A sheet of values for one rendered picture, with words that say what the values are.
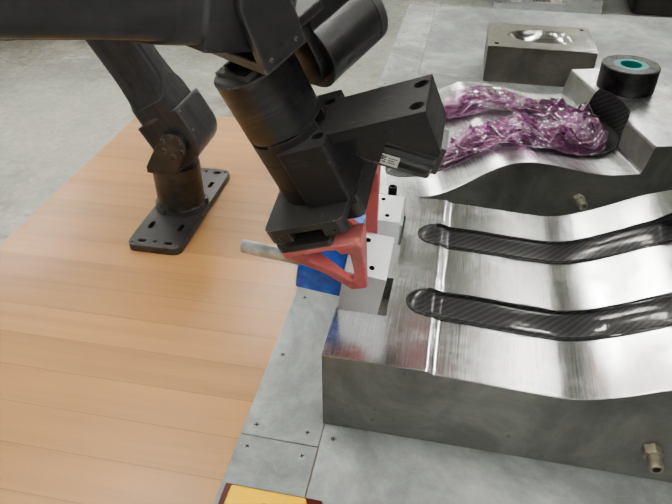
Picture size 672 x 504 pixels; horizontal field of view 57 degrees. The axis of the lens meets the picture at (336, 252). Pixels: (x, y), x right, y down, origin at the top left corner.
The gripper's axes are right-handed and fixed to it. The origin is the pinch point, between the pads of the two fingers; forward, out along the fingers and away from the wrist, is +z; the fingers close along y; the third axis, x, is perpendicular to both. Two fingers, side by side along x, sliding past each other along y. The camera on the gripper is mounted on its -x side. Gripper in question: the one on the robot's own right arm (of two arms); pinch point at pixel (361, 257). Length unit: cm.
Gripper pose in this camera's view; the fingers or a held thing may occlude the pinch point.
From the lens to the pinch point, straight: 52.9
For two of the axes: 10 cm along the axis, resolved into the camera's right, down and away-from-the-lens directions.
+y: 2.0, -7.4, 6.5
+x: -8.9, 1.3, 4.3
